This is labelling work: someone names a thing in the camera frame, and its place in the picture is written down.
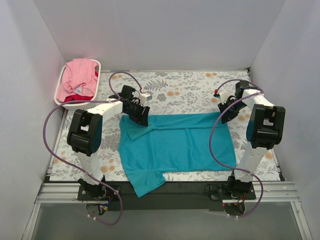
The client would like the aluminium rail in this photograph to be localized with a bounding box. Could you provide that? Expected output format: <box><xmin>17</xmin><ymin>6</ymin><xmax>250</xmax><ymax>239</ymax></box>
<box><xmin>36</xmin><ymin>181</ymin><xmax>301</xmax><ymax>203</ymax></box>

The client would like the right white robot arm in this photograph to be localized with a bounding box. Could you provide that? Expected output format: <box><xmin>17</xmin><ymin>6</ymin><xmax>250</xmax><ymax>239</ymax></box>
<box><xmin>214</xmin><ymin>79</ymin><xmax>286</xmax><ymax>183</ymax></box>

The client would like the white laundry basket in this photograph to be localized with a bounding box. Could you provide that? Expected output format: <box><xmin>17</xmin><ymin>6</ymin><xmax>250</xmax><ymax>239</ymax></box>
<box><xmin>53</xmin><ymin>59</ymin><xmax>101</xmax><ymax>111</ymax></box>

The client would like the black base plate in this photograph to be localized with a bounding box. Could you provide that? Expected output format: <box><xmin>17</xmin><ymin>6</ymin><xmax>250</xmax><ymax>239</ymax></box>
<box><xmin>77</xmin><ymin>179</ymin><xmax>256</xmax><ymax>211</ymax></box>

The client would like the red t shirt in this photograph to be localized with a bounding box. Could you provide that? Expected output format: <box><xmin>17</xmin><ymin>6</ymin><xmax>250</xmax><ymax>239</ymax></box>
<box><xmin>57</xmin><ymin>71</ymin><xmax>99</xmax><ymax>103</ymax></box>

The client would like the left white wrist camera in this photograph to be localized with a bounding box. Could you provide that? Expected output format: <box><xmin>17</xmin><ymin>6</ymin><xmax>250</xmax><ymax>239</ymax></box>
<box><xmin>138</xmin><ymin>92</ymin><xmax>152</xmax><ymax>106</ymax></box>

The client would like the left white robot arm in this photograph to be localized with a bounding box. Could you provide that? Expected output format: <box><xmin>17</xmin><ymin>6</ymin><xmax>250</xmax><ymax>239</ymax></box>
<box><xmin>67</xmin><ymin>85</ymin><xmax>152</xmax><ymax>187</ymax></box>

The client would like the teal t shirt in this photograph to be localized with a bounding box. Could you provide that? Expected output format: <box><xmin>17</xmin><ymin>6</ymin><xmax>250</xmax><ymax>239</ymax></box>
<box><xmin>118</xmin><ymin>112</ymin><xmax>237</xmax><ymax>198</ymax></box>

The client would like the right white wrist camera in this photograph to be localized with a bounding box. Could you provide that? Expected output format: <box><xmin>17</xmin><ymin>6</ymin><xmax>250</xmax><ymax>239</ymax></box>
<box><xmin>213</xmin><ymin>89</ymin><xmax>231</xmax><ymax>104</ymax></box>

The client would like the pink t shirt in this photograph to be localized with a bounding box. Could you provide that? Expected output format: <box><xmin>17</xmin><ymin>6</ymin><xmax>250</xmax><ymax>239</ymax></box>
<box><xmin>56</xmin><ymin>58</ymin><xmax>99</xmax><ymax>102</ymax></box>

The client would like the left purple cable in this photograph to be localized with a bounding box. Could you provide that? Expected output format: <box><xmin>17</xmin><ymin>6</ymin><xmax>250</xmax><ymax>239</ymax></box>
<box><xmin>43</xmin><ymin>71</ymin><xmax>153</xmax><ymax>226</ymax></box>

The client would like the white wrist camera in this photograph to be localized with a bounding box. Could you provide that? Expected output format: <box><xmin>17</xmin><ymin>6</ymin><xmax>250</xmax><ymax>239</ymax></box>
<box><xmin>138</xmin><ymin>92</ymin><xmax>152</xmax><ymax>106</ymax></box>
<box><xmin>213</xmin><ymin>89</ymin><xmax>231</xmax><ymax>104</ymax></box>

